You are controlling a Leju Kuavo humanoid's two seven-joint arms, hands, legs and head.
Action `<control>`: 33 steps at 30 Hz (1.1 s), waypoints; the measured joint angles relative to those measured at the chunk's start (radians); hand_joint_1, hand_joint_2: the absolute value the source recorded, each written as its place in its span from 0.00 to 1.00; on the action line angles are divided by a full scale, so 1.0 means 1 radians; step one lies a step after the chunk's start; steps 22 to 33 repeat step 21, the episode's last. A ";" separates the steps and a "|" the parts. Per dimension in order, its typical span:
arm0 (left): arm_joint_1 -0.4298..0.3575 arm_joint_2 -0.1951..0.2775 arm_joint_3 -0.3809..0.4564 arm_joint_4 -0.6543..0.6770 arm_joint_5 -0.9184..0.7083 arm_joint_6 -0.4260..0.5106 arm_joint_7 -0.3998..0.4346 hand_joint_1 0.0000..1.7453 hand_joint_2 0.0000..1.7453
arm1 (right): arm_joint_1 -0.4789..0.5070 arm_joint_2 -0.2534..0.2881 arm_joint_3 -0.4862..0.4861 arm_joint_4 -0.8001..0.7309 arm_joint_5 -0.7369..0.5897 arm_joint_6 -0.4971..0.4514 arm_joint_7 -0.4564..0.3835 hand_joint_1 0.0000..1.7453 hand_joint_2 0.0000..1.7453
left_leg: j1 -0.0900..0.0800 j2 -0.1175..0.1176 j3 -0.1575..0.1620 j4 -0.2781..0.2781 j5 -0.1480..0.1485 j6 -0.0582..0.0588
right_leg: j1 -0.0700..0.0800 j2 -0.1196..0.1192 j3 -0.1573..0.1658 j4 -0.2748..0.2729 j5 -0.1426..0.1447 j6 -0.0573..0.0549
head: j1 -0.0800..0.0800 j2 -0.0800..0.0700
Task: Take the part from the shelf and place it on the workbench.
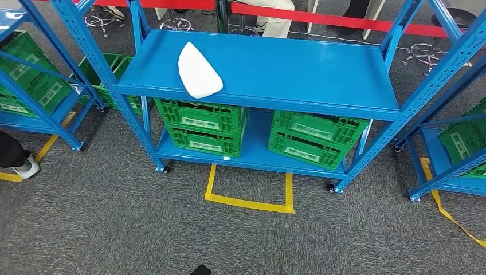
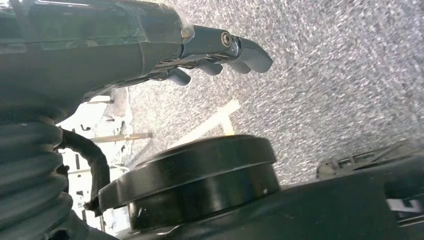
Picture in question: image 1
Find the white curved plastic part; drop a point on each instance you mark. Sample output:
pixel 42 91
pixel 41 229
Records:
pixel 197 76

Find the blue metal shelf rack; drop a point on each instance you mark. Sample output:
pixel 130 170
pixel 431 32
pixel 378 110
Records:
pixel 284 72
pixel 30 123
pixel 436 159

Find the black robot body part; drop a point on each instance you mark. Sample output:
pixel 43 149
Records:
pixel 200 270

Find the yellow floor tape mark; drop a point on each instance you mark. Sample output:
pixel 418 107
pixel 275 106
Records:
pixel 247 204
pixel 436 199

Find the black round stool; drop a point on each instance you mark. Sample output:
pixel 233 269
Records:
pixel 243 29
pixel 176 24

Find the person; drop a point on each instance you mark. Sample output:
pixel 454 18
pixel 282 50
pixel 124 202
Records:
pixel 277 22
pixel 353 11
pixel 13 153

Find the red barrier belt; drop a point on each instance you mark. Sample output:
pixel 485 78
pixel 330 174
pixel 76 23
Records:
pixel 322 19
pixel 171 4

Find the white narrow table leg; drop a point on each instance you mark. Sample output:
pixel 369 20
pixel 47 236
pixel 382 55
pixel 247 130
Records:
pixel 312 7

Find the white table leg panel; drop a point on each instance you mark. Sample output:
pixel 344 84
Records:
pixel 374 9

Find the black stanchion post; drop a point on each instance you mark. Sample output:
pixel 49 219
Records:
pixel 223 15

